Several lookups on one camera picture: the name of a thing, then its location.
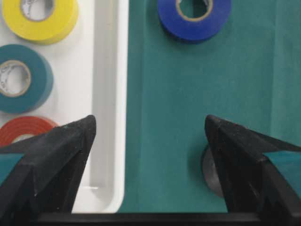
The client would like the yellow tape roll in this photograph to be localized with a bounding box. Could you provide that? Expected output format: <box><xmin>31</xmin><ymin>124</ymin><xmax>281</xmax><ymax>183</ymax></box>
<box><xmin>1</xmin><ymin>0</ymin><xmax>79</xmax><ymax>45</ymax></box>

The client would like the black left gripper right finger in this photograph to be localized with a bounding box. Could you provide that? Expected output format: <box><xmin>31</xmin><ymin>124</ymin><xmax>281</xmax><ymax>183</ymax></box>
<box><xmin>205</xmin><ymin>115</ymin><xmax>301</xmax><ymax>226</ymax></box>

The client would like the red tape roll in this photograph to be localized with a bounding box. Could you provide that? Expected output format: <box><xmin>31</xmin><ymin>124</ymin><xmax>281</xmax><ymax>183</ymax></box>
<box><xmin>0</xmin><ymin>116</ymin><xmax>58</xmax><ymax>147</ymax></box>

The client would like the blue tape roll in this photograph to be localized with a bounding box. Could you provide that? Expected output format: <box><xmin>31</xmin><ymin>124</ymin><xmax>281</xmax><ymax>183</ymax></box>
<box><xmin>158</xmin><ymin>0</ymin><xmax>232</xmax><ymax>42</ymax></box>

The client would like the green table cloth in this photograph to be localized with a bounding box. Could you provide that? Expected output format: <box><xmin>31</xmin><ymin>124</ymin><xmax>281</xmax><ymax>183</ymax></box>
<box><xmin>119</xmin><ymin>0</ymin><xmax>301</xmax><ymax>213</ymax></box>

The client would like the white plastic tray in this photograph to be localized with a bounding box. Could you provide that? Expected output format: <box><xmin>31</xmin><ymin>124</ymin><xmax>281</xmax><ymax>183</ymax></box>
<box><xmin>0</xmin><ymin>0</ymin><xmax>129</xmax><ymax>213</ymax></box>

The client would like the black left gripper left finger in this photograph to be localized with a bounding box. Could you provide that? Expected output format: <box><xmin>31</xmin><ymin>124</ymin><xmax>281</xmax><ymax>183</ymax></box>
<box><xmin>0</xmin><ymin>115</ymin><xmax>96</xmax><ymax>226</ymax></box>

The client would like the black tape roll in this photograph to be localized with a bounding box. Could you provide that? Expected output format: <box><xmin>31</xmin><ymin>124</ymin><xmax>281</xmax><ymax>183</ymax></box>
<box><xmin>201</xmin><ymin>145</ymin><xmax>224</xmax><ymax>198</ymax></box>

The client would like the teal tape roll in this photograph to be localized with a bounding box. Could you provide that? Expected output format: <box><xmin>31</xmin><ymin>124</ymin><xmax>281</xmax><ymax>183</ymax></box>
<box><xmin>0</xmin><ymin>44</ymin><xmax>54</xmax><ymax>113</ymax></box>

